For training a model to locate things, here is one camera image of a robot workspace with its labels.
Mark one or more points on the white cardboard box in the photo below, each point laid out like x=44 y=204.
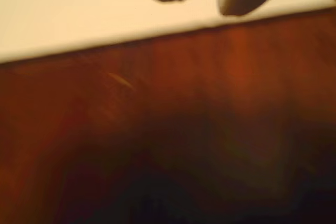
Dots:
x=78 y=11

